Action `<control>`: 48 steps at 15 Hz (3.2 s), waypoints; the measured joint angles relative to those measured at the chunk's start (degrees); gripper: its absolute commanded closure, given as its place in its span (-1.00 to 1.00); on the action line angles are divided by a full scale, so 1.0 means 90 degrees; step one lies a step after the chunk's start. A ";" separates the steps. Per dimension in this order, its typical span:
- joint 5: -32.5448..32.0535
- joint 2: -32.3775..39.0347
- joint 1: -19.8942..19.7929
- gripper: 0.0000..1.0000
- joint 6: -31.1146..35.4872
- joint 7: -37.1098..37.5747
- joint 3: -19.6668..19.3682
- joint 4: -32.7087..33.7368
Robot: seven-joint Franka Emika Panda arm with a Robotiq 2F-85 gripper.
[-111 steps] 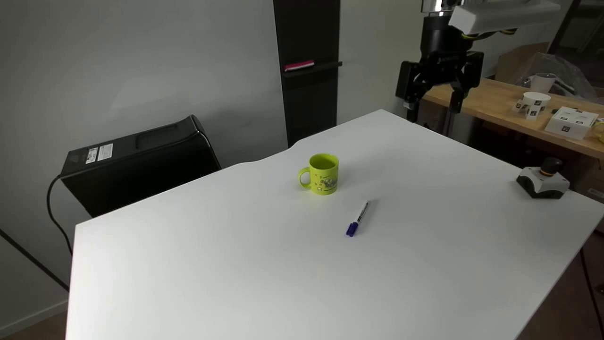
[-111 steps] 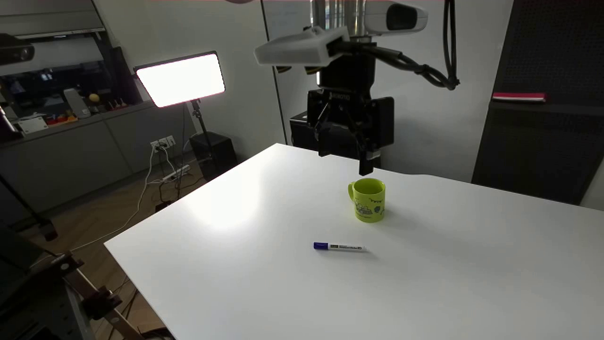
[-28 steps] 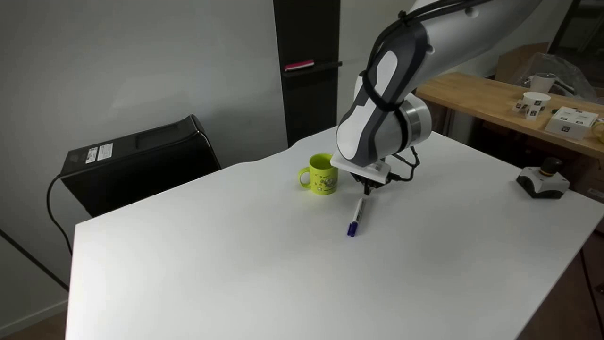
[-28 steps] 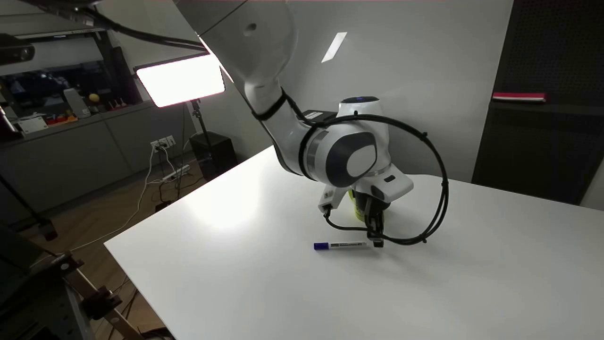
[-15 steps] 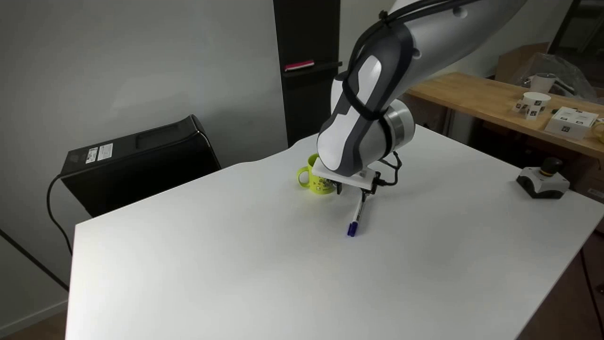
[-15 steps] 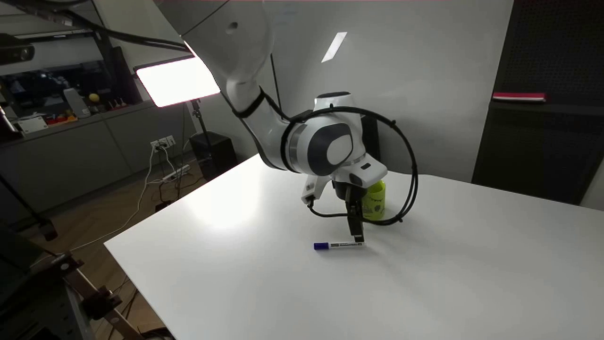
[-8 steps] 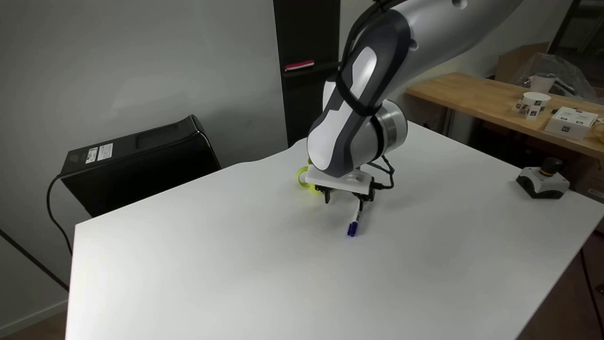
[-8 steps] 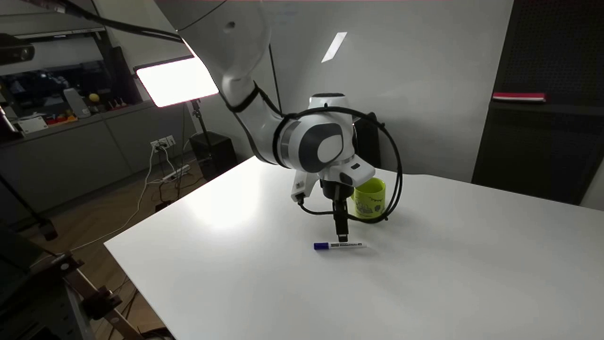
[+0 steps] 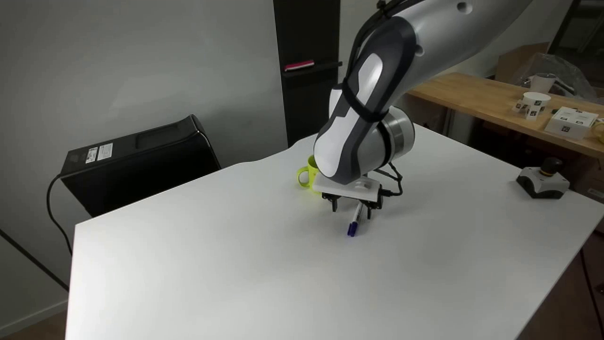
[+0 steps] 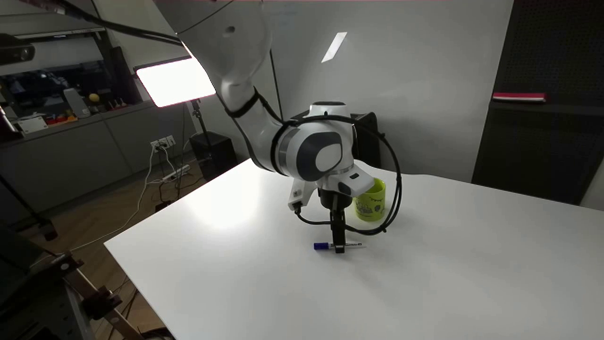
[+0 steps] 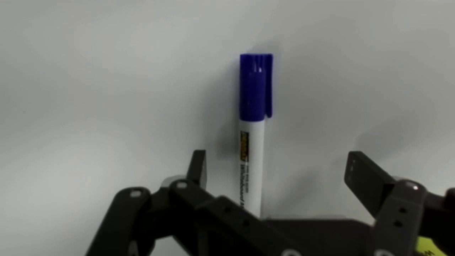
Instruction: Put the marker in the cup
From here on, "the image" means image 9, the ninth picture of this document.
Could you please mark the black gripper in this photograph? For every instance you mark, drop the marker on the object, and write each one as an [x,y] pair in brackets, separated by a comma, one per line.
[342,200]

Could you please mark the blue capped white marker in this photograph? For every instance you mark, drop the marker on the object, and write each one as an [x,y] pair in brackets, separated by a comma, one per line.
[354,223]

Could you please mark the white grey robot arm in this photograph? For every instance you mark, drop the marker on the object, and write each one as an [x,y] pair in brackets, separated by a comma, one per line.
[389,87]

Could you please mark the white paper cup with markers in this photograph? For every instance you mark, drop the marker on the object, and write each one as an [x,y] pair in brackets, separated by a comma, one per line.
[535,104]

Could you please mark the green mug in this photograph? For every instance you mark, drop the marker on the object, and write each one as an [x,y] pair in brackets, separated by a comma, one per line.
[306,174]

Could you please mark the tall black cabinet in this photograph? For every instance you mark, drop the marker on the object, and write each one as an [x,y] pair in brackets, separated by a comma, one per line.
[308,68]

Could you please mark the pink label strip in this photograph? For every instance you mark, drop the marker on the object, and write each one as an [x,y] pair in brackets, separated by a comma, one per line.
[299,64]

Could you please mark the wooden side table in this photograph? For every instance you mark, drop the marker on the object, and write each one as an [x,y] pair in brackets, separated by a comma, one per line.
[503,104]

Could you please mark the black and white small object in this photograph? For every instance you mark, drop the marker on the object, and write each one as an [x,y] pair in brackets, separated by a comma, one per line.
[540,179]

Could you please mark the white box with markers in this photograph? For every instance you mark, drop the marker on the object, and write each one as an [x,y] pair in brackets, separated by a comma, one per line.
[571,121]

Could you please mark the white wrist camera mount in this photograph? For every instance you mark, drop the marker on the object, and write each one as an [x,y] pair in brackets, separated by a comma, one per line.
[350,187]

